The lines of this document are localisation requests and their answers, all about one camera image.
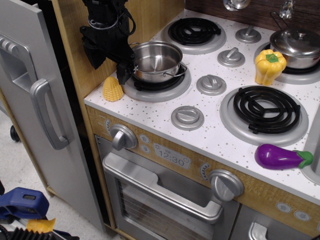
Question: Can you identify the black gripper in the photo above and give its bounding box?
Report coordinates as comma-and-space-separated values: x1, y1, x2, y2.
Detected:
79, 23, 136, 85

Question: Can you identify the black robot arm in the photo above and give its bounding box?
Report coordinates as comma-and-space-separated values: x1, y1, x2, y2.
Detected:
79, 0, 137, 85

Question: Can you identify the yellow toy corn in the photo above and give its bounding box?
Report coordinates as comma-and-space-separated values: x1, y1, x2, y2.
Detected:
102, 76, 124, 102

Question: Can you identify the small steel pan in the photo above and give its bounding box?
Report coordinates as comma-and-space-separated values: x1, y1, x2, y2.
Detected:
132, 41, 187, 83

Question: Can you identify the front left stove burner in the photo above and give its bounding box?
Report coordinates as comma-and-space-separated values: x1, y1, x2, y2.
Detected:
122, 63, 192, 103

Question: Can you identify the stove burner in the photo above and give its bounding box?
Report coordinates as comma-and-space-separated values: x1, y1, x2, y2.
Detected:
219, 85, 309, 147
161, 17, 227, 55
249, 42, 320, 86
122, 63, 192, 103

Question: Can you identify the back left stove burner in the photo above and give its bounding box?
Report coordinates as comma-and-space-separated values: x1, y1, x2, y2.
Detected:
161, 17, 227, 55

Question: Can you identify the front right stove burner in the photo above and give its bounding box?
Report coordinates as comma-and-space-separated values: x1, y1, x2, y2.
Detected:
219, 85, 309, 147

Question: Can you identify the back right stove burner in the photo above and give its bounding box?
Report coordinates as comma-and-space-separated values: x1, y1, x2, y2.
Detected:
249, 42, 320, 86

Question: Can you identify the left silver oven dial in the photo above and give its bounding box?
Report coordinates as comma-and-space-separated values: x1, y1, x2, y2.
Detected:
110, 124, 138, 151

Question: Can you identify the silver oven dial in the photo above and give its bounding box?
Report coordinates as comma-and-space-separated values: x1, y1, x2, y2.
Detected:
209, 169, 245, 202
110, 124, 138, 151

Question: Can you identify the grey toy fridge door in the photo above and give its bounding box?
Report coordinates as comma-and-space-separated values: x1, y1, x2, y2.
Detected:
0, 0, 105, 231

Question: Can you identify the grey stovetop knob nearest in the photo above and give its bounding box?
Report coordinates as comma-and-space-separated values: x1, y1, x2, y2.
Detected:
171, 105, 205, 131

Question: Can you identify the grey stovetop knob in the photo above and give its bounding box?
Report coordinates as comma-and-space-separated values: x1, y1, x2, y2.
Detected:
196, 74, 227, 96
217, 47, 246, 68
171, 105, 205, 131
235, 25, 262, 44

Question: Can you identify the oven clock display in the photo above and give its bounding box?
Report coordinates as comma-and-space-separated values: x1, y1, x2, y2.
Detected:
153, 143, 192, 170

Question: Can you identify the black caster wheel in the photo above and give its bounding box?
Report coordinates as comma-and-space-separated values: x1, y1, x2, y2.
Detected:
10, 125, 21, 142

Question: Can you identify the silver oven door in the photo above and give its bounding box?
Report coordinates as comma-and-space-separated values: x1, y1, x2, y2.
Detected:
95, 136, 239, 240

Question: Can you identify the grey stovetop knob farthest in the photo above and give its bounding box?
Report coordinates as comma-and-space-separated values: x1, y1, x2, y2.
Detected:
235, 25, 262, 44

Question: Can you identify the yellow toy bell pepper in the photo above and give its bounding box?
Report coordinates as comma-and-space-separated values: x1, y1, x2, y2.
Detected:
254, 49, 287, 86

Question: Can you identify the blue clamp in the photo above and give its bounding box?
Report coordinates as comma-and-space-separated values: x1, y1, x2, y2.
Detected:
0, 187, 50, 220

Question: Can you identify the right silver oven dial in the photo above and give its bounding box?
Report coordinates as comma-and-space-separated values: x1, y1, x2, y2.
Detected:
209, 169, 245, 202

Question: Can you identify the purple toy eggplant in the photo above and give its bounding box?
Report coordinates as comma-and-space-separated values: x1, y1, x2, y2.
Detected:
254, 144, 314, 170

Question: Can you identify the steel pot with lid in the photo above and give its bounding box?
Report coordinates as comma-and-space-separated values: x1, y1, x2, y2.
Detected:
269, 24, 320, 69

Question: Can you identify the silver lower right door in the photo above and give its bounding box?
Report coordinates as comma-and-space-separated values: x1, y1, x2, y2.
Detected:
230, 205, 312, 240

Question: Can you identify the grey fridge door handle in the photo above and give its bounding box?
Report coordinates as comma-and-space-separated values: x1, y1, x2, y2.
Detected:
29, 78, 69, 150

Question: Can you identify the silver oven door handle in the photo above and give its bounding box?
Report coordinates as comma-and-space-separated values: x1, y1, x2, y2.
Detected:
102, 152, 224, 225

